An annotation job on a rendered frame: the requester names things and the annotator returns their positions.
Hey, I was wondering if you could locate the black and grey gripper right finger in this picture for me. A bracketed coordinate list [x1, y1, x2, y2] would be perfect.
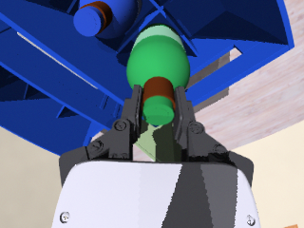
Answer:
[173, 86, 255, 189]

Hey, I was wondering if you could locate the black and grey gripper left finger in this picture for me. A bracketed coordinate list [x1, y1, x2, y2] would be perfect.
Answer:
[59, 85, 143, 189]

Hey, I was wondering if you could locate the blue plastic crate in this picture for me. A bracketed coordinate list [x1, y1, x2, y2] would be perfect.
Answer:
[0, 0, 295, 106]
[0, 20, 123, 156]

